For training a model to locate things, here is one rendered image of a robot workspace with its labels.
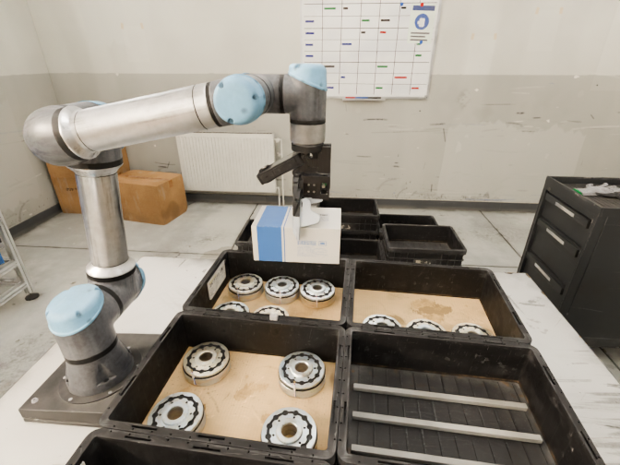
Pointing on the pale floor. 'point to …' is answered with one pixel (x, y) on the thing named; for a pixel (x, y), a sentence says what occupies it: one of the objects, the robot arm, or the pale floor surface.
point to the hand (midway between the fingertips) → (298, 226)
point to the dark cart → (578, 256)
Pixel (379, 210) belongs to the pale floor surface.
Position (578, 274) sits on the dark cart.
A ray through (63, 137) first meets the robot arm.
